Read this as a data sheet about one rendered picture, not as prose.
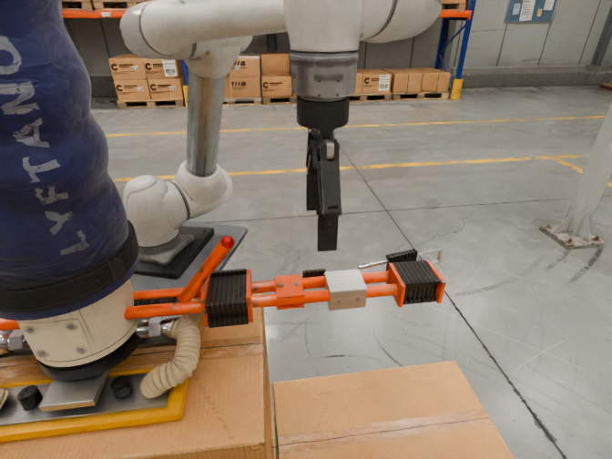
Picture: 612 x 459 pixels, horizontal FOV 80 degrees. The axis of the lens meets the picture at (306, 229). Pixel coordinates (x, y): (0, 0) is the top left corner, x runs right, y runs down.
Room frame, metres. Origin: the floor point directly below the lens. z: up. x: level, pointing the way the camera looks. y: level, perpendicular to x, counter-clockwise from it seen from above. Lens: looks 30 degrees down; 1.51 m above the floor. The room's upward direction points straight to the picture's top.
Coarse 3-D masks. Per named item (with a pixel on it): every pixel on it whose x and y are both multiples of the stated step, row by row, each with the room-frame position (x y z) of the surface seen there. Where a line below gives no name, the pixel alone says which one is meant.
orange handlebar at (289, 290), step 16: (368, 272) 0.57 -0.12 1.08; (384, 272) 0.57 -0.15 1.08; (176, 288) 0.52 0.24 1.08; (256, 288) 0.53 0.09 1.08; (272, 288) 0.53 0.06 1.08; (288, 288) 0.52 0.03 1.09; (304, 288) 0.54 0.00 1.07; (368, 288) 0.52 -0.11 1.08; (384, 288) 0.53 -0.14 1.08; (160, 304) 0.48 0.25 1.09; (176, 304) 0.48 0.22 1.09; (192, 304) 0.48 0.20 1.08; (256, 304) 0.49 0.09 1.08; (272, 304) 0.49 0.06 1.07; (288, 304) 0.50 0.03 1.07; (0, 320) 0.44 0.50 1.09
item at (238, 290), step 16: (224, 272) 0.55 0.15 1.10; (240, 272) 0.56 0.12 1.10; (208, 288) 0.51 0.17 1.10; (224, 288) 0.52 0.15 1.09; (240, 288) 0.52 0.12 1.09; (208, 304) 0.46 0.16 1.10; (224, 304) 0.46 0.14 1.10; (240, 304) 0.47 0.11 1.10; (208, 320) 0.46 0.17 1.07; (224, 320) 0.46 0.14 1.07; (240, 320) 0.47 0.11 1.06
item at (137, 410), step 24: (0, 384) 0.41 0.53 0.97; (24, 384) 0.41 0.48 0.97; (48, 384) 0.41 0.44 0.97; (120, 384) 0.39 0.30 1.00; (0, 408) 0.36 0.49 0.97; (24, 408) 0.36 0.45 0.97; (72, 408) 0.36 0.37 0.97; (96, 408) 0.36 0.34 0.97; (120, 408) 0.36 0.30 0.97; (144, 408) 0.36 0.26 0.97; (168, 408) 0.37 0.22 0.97; (0, 432) 0.33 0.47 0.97; (24, 432) 0.33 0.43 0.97; (48, 432) 0.33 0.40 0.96; (72, 432) 0.34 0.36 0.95
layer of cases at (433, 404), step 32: (288, 384) 0.73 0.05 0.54; (320, 384) 0.73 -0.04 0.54; (352, 384) 0.73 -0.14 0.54; (384, 384) 0.73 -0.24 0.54; (416, 384) 0.73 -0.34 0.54; (448, 384) 0.73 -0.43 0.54; (288, 416) 0.62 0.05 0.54; (320, 416) 0.62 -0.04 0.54; (352, 416) 0.62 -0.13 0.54; (384, 416) 0.62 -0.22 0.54; (416, 416) 0.62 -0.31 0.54; (448, 416) 0.62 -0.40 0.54; (480, 416) 0.62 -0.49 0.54; (288, 448) 0.54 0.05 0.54; (320, 448) 0.54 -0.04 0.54; (352, 448) 0.54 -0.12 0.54; (384, 448) 0.54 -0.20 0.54; (416, 448) 0.54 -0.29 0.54; (448, 448) 0.54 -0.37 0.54; (480, 448) 0.54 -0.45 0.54
